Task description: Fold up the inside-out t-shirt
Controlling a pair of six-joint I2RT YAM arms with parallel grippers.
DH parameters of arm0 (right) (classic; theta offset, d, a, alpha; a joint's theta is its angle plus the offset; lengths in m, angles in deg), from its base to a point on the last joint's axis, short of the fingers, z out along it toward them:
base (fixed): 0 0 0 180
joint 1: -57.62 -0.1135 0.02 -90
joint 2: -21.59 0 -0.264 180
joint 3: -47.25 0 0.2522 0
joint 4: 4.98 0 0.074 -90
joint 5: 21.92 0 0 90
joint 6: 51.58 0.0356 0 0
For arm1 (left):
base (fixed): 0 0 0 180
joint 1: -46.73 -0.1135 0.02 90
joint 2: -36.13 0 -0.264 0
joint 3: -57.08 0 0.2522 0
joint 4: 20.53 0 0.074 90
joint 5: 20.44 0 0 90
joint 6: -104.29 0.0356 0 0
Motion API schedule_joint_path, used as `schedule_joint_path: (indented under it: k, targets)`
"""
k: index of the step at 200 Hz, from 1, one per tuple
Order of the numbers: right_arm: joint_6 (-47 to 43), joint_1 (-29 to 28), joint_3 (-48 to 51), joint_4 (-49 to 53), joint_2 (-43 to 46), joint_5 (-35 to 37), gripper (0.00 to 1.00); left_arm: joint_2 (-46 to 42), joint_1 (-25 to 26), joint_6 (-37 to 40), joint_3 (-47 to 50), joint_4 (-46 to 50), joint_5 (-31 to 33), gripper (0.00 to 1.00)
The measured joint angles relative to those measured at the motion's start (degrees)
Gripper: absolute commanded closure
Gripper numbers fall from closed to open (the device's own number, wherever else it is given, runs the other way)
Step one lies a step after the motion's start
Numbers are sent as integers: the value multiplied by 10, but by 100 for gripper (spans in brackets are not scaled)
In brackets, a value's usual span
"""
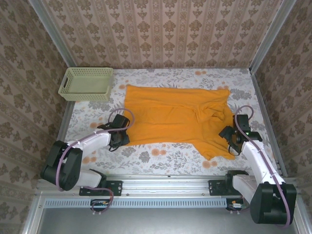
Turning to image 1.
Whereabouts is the orange t-shirt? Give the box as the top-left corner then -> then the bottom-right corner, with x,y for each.
123,84 -> 236,161

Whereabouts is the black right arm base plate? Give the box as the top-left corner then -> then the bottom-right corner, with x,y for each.
208,179 -> 254,196

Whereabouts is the floral patterned tablecloth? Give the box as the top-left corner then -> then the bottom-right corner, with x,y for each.
55,68 -> 281,176

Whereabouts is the small electronics board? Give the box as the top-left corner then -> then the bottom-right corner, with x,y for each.
226,198 -> 246,212
90,198 -> 111,212

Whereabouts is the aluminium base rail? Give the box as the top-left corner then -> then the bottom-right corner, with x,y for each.
36,173 -> 298,197

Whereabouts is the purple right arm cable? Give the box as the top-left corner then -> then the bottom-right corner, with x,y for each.
229,105 -> 293,228

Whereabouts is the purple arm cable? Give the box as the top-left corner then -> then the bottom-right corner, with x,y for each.
55,108 -> 135,216
229,105 -> 293,228

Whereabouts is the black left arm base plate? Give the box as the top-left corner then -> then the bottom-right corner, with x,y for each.
79,179 -> 123,196

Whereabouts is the pale green plastic basket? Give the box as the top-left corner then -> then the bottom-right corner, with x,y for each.
58,67 -> 114,102

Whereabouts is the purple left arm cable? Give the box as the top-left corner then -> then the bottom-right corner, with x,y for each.
55,108 -> 135,216

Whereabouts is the grey slotted cable duct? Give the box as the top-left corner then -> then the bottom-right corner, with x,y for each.
43,197 -> 228,209

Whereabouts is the grey metal panel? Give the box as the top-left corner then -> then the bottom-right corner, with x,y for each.
21,196 -> 312,234

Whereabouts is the aluminium frame post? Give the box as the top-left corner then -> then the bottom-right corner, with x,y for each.
250,0 -> 297,74
28,0 -> 77,68

